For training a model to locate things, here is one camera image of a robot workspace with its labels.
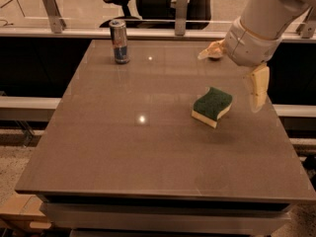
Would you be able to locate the middle metal bracket post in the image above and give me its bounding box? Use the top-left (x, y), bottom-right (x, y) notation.
top-left (175, 0), bottom-right (188, 36)

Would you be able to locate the green and yellow sponge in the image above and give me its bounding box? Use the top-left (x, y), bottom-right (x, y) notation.
top-left (192, 87), bottom-right (233, 128)

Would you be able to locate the silver blue redbull can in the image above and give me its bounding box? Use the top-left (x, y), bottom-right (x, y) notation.
top-left (109, 19), bottom-right (129, 64)

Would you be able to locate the left metal bracket post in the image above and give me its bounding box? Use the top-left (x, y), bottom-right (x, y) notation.
top-left (42, 0), bottom-right (66, 34)

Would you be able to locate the black office chair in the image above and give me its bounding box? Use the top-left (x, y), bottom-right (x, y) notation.
top-left (103, 0), bottom-right (211, 30)

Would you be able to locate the glass partition rail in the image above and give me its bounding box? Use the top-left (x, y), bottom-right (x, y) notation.
top-left (0, 27), bottom-right (316, 43)

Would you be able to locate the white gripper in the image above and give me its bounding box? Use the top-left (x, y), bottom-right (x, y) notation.
top-left (197, 18), bottom-right (281, 113)

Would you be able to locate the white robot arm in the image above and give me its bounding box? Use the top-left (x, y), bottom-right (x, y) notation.
top-left (198, 0), bottom-right (315, 112)

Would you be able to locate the orange fruit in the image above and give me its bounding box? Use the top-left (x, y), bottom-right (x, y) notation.
top-left (208, 57), bottom-right (222, 61)

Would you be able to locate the cardboard box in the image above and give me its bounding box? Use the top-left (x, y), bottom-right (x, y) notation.
top-left (0, 194), bottom-right (52, 233)

